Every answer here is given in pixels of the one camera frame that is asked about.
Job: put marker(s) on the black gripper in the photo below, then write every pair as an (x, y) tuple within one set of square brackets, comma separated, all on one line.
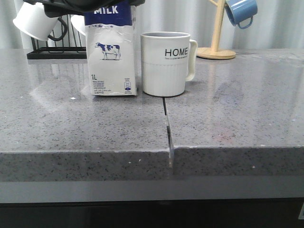
[(58, 8)]

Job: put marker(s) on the white blue milk carton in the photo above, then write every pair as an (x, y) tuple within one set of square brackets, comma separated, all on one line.
[(110, 50)]

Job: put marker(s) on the cream HOME cup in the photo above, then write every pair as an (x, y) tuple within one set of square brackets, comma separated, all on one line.
[(168, 62)]

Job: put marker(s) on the left white hanging mug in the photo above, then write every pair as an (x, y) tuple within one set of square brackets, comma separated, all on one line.
[(32, 20)]

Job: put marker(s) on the white hanging mug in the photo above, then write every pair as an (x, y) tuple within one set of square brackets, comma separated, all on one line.
[(78, 22), (32, 20)]

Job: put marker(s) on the right white hanging mug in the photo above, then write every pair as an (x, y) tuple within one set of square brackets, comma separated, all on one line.
[(78, 22)]

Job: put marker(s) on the wooden mug tree stand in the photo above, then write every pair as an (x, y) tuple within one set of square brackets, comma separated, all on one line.
[(214, 52)]

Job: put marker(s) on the blue enamel mug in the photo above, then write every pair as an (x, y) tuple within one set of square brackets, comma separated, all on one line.
[(240, 10)]

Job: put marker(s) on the black wire mug rack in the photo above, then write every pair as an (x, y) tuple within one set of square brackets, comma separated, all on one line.
[(72, 46)]

